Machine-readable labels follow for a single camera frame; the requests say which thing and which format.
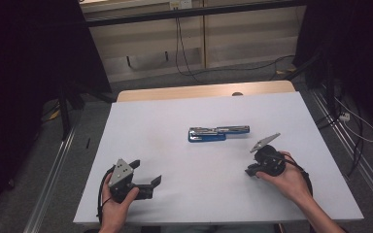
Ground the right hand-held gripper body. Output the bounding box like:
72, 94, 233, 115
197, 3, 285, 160
250, 132, 287, 178

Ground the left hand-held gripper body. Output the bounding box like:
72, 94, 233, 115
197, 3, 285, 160
107, 157, 154, 205

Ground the blue stapler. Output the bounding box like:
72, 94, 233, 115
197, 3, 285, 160
187, 124, 251, 144

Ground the person's right hand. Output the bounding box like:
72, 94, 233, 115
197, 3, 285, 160
255, 150, 311, 204

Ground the person's left hand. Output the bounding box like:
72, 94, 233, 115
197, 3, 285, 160
100, 172, 141, 226

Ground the white table cover sheet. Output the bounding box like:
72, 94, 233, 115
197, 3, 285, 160
73, 91, 365, 225

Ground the black metal stand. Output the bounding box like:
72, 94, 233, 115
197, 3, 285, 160
57, 82, 115, 141
284, 48, 338, 128

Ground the wooden table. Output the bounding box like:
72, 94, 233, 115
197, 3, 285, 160
116, 80, 296, 104

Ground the beige cabinet counter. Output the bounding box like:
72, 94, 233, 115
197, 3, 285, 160
79, 0, 307, 83

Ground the black curtain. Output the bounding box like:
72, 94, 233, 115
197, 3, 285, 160
293, 0, 373, 139
0, 0, 113, 216

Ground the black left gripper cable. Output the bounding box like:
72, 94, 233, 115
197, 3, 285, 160
96, 165, 117, 225

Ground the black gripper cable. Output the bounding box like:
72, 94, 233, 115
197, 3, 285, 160
96, 165, 117, 225
281, 152, 315, 199

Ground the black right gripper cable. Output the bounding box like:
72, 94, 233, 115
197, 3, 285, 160
281, 152, 315, 199

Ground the metal floor rail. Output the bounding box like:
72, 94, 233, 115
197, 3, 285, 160
308, 86, 373, 213
23, 125, 78, 233

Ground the white cable with plug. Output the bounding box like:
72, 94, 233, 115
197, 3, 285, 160
333, 96, 373, 144

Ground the black floor cable bundle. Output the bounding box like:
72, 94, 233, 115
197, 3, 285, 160
316, 105, 366, 178

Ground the long black floor cable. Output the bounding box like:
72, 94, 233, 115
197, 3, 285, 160
187, 53, 296, 79

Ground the black wall cable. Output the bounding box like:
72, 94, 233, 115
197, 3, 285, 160
177, 8, 202, 83
174, 8, 185, 72

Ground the white wall socket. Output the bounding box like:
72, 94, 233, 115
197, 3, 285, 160
169, 0, 193, 11

